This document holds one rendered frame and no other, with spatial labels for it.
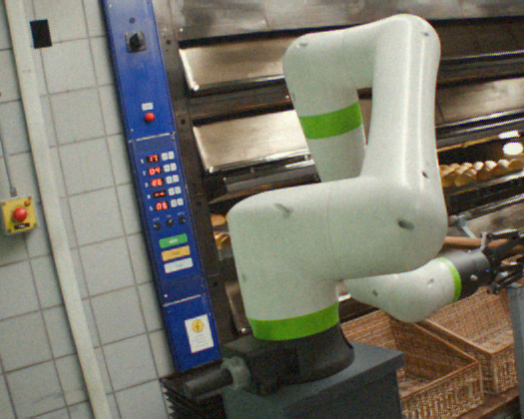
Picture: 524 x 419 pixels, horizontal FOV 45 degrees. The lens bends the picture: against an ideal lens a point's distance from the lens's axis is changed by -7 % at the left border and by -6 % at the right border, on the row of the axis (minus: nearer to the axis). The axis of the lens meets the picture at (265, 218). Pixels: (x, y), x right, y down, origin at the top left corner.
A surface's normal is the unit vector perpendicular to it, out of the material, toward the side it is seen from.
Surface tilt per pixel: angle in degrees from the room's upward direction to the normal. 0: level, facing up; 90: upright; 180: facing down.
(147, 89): 90
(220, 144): 70
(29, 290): 90
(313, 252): 103
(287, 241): 88
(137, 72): 90
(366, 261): 121
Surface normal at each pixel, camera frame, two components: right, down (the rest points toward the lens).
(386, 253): -0.27, 0.52
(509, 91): 0.34, -0.33
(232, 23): 0.47, -0.02
